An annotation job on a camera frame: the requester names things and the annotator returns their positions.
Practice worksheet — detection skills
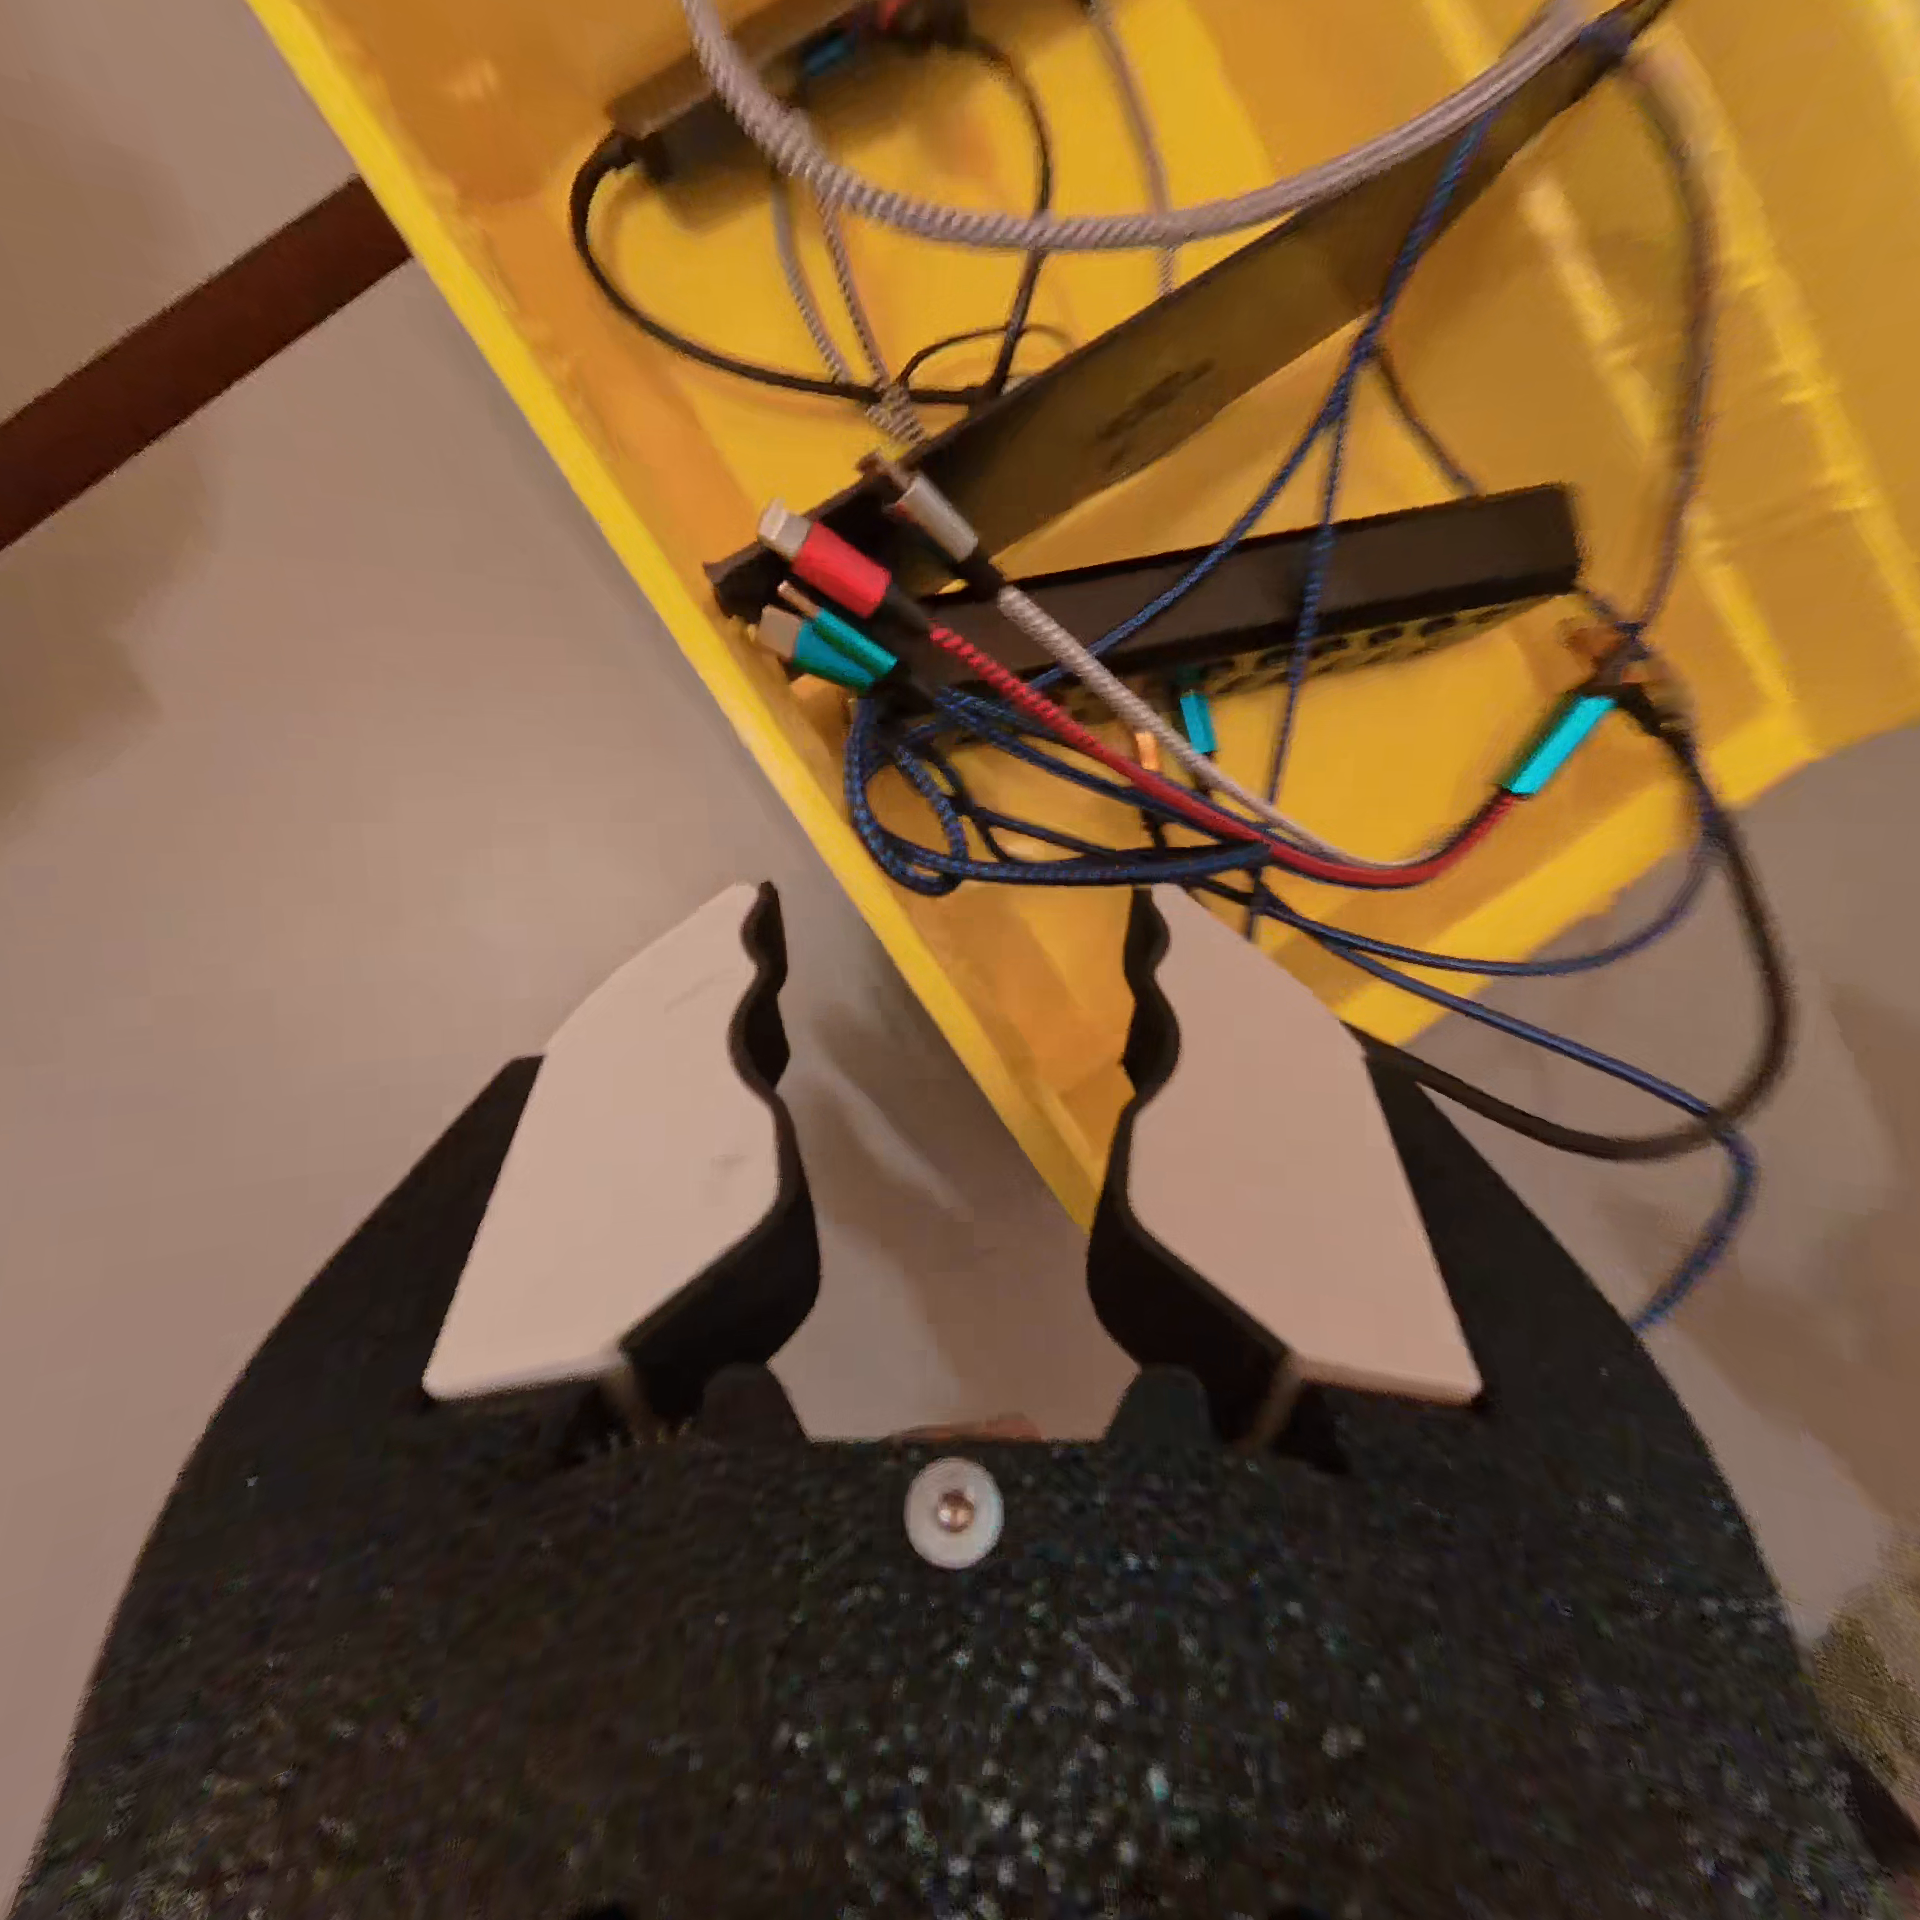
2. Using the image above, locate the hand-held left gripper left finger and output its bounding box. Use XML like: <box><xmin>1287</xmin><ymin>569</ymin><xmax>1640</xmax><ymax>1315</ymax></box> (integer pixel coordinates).
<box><xmin>424</xmin><ymin>882</ymin><xmax>822</xmax><ymax>1427</ymax></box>

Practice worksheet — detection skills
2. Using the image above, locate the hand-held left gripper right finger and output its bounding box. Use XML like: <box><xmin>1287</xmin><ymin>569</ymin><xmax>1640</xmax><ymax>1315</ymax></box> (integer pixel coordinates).
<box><xmin>1085</xmin><ymin>888</ymin><xmax>1486</xmax><ymax>1448</ymax></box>

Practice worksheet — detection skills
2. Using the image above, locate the black multiport usb hub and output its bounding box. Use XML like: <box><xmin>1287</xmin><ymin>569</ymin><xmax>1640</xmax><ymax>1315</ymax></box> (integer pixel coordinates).
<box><xmin>915</xmin><ymin>482</ymin><xmax>1586</xmax><ymax>708</ymax></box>

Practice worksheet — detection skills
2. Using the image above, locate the yellow plastic bin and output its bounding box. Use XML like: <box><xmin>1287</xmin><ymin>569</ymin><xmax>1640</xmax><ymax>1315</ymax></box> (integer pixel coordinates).
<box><xmin>249</xmin><ymin>0</ymin><xmax>1920</xmax><ymax>1226</ymax></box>

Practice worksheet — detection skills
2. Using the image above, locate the grey braided usb cable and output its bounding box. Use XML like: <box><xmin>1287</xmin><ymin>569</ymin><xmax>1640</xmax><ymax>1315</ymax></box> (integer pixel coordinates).
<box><xmin>681</xmin><ymin>0</ymin><xmax>1593</xmax><ymax>245</ymax></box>
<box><xmin>882</xmin><ymin>466</ymin><xmax>1327</xmax><ymax>844</ymax></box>

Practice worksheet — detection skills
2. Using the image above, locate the black bin divider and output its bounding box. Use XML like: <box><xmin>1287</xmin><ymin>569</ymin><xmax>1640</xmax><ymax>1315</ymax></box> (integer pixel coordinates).
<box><xmin>709</xmin><ymin>0</ymin><xmax>1676</xmax><ymax>621</ymax></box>

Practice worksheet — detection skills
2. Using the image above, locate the thin blue braided cable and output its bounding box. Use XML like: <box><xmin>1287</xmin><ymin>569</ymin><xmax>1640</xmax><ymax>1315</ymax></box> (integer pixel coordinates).
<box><xmin>1166</xmin><ymin>100</ymin><xmax>1762</xmax><ymax>1336</ymax></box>

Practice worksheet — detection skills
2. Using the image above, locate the red braided usb cable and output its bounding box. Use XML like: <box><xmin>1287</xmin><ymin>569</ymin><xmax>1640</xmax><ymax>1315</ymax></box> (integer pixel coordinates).
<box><xmin>750</xmin><ymin>498</ymin><xmax>1627</xmax><ymax>890</ymax></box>

